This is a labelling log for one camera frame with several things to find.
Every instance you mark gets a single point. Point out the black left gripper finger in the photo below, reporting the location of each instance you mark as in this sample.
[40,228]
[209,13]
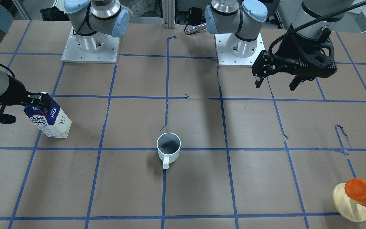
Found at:
[265,65]
[297,80]

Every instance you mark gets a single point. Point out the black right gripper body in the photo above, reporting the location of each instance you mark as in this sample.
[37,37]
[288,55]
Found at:
[12,93]

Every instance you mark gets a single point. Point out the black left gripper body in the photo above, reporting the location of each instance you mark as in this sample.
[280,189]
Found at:
[290,48]

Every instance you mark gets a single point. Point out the blue white milk carton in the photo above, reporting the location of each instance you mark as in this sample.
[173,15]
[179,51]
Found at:
[54,122]

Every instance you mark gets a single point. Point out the white mug grey inside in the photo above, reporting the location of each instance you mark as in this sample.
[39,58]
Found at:
[168,147]

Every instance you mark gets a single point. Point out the orange cup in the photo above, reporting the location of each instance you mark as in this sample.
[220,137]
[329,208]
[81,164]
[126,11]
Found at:
[356,189]

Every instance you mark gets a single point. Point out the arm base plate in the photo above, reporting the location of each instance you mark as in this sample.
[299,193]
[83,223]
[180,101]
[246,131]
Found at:
[97,48]
[233,52]

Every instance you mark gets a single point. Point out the aluminium frame post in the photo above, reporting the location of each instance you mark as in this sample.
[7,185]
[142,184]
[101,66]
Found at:
[168,14]

